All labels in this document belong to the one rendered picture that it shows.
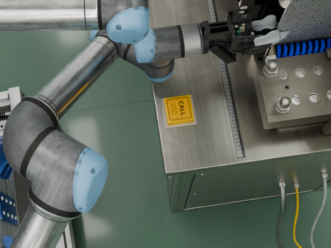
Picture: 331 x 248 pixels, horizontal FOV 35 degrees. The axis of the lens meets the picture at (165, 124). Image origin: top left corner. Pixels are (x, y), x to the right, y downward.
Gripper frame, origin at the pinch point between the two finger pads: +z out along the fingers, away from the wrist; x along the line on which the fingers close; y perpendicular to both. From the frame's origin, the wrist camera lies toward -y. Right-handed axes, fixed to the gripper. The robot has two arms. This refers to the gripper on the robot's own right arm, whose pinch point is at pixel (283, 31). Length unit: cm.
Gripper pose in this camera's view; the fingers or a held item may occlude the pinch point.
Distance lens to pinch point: 129.4
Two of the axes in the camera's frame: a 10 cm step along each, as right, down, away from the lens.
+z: 9.9, -1.4, 0.5
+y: 0.1, -2.9, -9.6
